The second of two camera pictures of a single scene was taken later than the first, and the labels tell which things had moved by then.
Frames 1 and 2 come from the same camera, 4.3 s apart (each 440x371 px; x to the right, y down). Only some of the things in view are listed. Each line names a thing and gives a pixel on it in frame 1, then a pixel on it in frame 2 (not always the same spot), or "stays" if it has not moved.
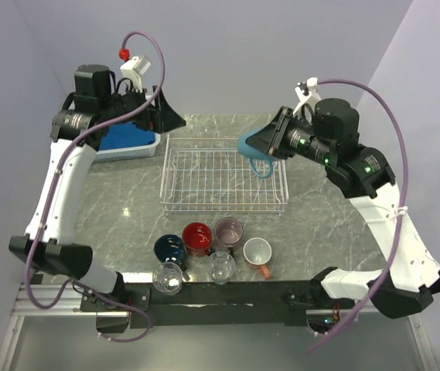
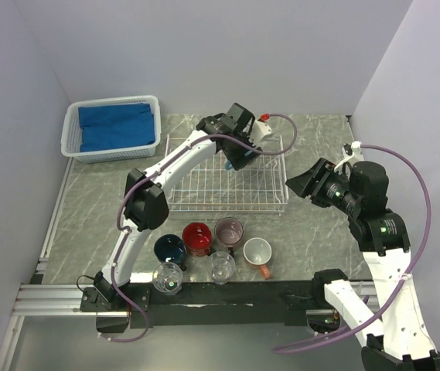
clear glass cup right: x=221 y=266 stays
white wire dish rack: x=209 y=175 stays
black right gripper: x=268 y=139 to x=305 y=184
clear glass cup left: x=167 y=277 stays
